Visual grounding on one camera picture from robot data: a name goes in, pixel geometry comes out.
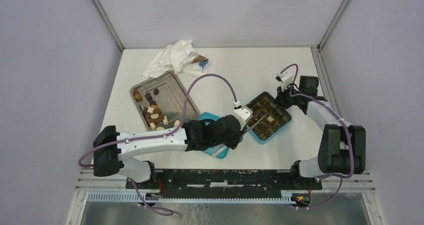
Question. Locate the teal box lid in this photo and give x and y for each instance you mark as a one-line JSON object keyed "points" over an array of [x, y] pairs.
{"points": [[218, 151]]}

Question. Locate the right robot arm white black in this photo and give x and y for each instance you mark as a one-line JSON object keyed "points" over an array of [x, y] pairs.
{"points": [[342, 149]]}

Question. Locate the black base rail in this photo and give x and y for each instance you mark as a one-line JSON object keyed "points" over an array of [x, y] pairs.
{"points": [[226, 183]]}

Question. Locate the white crumpled cloth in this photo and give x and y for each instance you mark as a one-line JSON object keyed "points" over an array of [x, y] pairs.
{"points": [[174, 58]]}

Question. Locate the stainless steel tray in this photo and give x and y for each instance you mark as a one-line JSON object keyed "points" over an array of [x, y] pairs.
{"points": [[160, 102]]}

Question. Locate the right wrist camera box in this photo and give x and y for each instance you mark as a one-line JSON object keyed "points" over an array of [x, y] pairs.
{"points": [[285, 79]]}

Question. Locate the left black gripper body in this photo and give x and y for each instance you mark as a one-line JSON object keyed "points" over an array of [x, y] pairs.
{"points": [[233, 141]]}

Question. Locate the brown blue wrapper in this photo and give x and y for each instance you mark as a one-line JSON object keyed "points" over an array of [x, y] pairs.
{"points": [[196, 58]]}

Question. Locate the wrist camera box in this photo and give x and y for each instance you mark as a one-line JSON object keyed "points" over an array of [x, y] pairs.
{"points": [[285, 79], [243, 114]]}

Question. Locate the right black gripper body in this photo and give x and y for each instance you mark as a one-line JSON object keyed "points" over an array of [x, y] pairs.
{"points": [[287, 99]]}

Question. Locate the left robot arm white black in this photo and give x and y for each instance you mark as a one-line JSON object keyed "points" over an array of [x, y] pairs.
{"points": [[115, 152]]}

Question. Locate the teal chocolate box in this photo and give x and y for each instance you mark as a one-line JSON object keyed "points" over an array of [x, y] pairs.
{"points": [[264, 131]]}

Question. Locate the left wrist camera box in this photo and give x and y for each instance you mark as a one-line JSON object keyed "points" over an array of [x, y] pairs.
{"points": [[243, 114]]}

